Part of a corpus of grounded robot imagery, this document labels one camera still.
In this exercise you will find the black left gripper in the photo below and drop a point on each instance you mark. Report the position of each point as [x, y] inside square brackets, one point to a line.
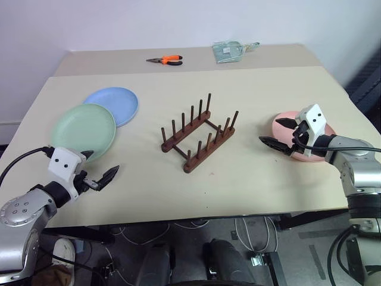
[81, 181]

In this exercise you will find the red plate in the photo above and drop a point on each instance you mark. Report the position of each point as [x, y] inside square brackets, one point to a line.
[281, 133]

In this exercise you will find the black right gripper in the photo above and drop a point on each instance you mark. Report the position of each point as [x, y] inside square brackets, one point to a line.
[300, 131]

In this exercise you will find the brown wooden dish rack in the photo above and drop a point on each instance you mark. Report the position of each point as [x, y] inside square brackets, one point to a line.
[199, 159]

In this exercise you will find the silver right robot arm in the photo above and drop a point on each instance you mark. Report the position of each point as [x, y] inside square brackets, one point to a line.
[360, 175]

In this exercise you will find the blue plate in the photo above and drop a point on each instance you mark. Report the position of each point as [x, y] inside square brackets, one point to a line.
[119, 101]

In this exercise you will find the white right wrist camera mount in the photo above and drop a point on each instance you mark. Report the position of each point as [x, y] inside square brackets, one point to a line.
[314, 122]

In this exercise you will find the green plate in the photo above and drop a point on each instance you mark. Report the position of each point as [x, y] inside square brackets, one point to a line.
[83, 128]

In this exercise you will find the metal bracket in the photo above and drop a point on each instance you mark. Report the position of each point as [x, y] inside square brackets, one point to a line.
[258, 260]

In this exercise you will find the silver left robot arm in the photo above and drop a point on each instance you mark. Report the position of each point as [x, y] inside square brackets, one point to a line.
[21, 208]

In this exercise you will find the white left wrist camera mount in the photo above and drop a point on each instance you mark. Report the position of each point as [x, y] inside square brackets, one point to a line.
[64, 164]

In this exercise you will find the white round object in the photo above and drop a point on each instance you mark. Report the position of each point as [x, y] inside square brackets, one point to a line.
[63, 251]

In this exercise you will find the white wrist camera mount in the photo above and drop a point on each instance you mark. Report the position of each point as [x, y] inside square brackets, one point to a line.
[314, 122]
[64, 164]

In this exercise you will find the black table frame bar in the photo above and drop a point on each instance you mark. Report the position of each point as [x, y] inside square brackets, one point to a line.
[80, 235]
[312, 221]

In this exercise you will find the clear plastic bag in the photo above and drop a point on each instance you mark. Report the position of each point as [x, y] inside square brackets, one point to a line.
[227, 52]

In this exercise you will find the dark rounded shape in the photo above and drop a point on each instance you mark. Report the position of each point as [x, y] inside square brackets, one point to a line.
[159, 262]
[226, 259]

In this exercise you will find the black table leg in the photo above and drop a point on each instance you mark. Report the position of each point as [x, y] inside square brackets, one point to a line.
[275, 269]

